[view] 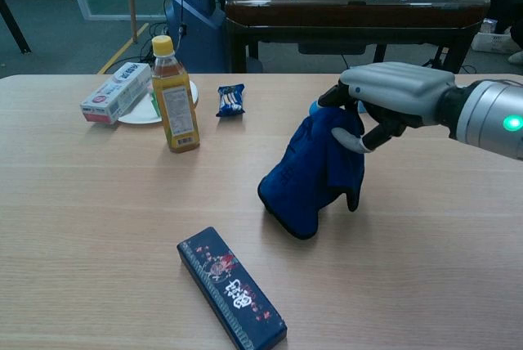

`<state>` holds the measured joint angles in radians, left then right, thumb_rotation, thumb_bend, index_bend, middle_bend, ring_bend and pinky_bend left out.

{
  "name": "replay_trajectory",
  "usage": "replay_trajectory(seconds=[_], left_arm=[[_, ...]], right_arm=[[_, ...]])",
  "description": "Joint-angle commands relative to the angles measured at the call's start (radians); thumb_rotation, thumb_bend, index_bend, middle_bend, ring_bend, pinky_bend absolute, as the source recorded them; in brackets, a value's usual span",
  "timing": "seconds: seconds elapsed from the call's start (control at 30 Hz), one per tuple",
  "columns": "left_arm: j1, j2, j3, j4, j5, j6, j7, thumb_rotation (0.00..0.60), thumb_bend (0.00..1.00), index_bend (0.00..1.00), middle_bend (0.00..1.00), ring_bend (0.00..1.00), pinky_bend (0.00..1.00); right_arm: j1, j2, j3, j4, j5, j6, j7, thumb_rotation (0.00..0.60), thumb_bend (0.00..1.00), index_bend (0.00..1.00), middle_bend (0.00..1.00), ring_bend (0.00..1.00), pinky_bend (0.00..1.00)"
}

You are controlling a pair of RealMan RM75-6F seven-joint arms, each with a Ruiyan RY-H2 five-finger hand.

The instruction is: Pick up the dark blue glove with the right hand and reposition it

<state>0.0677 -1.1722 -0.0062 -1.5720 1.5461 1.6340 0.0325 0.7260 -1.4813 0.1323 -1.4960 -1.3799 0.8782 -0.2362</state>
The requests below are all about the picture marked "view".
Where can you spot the white toothpaste box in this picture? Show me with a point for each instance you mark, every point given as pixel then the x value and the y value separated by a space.
pixel 114 94

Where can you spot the dark wooden mahjong table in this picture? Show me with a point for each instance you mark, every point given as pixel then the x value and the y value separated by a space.
pixel 347 14

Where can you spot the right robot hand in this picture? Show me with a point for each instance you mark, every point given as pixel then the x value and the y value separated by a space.
pixel 400 88

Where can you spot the green small packet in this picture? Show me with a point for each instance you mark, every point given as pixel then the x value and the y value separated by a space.
pixel 154 100

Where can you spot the blue cloth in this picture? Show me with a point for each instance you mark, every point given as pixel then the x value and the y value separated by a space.
pixel 298 186

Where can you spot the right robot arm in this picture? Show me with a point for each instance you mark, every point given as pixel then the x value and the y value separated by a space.
pixel 482 117

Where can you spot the black tripod stand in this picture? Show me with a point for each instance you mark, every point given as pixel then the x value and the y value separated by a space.
pixel 433 59

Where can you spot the black table leg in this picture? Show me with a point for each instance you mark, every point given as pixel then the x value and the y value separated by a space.
pixel 14 23

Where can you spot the blue ball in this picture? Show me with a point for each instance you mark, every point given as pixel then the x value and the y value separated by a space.
pixel 313 108

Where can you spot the tea bottle yellow cap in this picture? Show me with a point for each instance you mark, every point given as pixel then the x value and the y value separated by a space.
pixel 177 109

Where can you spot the white shoe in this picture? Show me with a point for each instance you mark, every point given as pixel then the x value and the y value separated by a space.
pixel 516 58

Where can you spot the white paper plate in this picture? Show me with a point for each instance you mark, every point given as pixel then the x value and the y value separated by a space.
pixel 139 115

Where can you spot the dark blue long box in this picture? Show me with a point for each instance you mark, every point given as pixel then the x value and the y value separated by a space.
pixel 231 288

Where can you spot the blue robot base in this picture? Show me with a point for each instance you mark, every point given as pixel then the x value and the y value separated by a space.
pixel 200 27

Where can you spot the white plastic basket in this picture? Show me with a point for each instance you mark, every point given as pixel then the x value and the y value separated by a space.
pixel 492 41

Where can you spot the blue cookie packet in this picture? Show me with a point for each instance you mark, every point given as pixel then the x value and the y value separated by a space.
pixel 230 100

